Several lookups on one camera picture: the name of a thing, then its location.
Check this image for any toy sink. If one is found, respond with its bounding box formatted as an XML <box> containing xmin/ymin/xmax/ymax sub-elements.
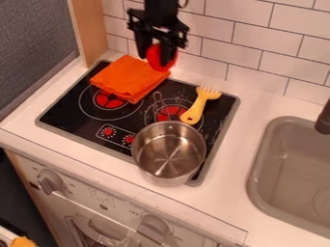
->
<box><xmin>246</xmin><ymin>116</ymin><xmax>330</xmax><ymax>239</ymax></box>

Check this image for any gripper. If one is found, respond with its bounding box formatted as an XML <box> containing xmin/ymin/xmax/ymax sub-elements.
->
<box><xmin>124</xmin><ymin>8</ymin><xmax>191</xmax><ymax>68</ymax></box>

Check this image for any toy stove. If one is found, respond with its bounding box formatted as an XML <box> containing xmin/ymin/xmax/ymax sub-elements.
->
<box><xmin>35</xmin><ymin>58</ymin><xmax>241</xmax><ymax>188</ymax></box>

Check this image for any orange cloth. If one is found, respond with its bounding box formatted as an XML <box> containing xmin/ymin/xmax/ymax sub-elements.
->
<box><xmin>89</xmin><ymin>54</ymin><xmax>174</xmax><ymax>105</ymax></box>

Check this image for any yellow toy fork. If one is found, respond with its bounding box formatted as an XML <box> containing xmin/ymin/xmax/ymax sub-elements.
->
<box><xmin>178</xmin><ymin>84</ymin><xmax>225</xmax><ymax>125</ymax></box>

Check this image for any silver pot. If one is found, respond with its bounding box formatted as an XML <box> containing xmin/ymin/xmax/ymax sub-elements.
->
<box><xmin>129</xmin><ymin>91</ymin><xmax>209</xmax><ymax>187</ymax></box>

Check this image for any red round toy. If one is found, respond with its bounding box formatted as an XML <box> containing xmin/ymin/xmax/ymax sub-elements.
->
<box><xmin>145</xmin><ymin>42</ymin><xmax>179</xmax><ymax>73</ymax></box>

